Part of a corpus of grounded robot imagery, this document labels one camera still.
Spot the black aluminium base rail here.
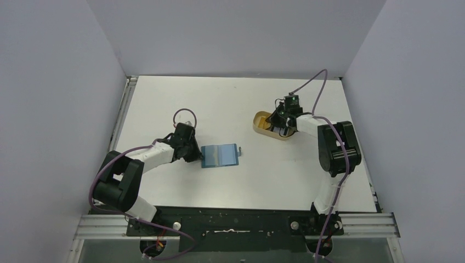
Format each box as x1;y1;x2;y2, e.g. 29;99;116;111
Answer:
75;207;400;252

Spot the blue leather card holder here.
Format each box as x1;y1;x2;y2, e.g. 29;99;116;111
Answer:
201;144;242;169

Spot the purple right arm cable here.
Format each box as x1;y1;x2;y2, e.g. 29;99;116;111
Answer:
288;68;351;263

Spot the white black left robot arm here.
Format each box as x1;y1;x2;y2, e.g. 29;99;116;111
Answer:
89;123;203;222

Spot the beige oval plastic tray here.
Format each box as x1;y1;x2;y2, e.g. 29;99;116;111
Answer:
252;111;296;141

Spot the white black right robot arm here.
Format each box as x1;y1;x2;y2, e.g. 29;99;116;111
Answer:
265;95;362;215

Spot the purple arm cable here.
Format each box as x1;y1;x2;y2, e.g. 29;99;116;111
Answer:
288;68;351;263
88;108;199;261

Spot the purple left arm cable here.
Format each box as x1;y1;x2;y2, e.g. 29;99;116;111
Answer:
88;108;199;261

